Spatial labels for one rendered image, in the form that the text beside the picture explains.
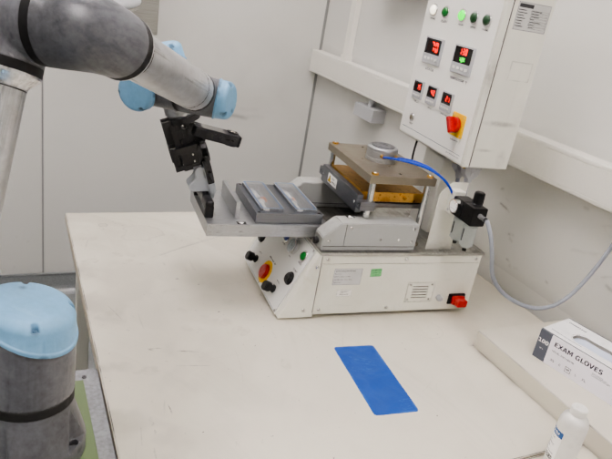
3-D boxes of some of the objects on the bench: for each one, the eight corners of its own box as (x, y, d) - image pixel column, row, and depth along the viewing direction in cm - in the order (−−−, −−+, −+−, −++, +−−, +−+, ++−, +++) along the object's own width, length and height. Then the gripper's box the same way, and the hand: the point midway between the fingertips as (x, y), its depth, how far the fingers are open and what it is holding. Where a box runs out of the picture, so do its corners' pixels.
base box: (405, 255, 192) (418, 205, 185) (472, 319, 160) (490, 260, 153) (242, 256, 172) (250, 199, 166) (281, 328, 140) (292, 262, 134)
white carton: (559, 343, 146) (569, 317, 143) (653, 400, 130) (667, 372, 127) (531, 354, 139) (540, 327, 136) (627, 416, 123) (640, 386, 120)
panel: (244, 258, 170) (280, 202, 167) (274, 314, 145) (317, 250, 141) (239, 255, 169) (273, 199, 166) (268, 311, 144) (310, 247, 140)
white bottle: (570, 469, 112) (596, 406, 106) (566, 485, 108) (593, 421, 102) (543, 455, 114) (567, 393, 108) (537, 471, 110) (563, 407, 104)
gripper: (158, 115, 135) (182, 198, 146) (162, 126, 128) (188, 213, 138) (195, 105, 137) (217, 188, 147) (201, 115, 130) (225, 202, 140)
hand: (213, 192), depth 143 cm, fingers closed, pressing on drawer
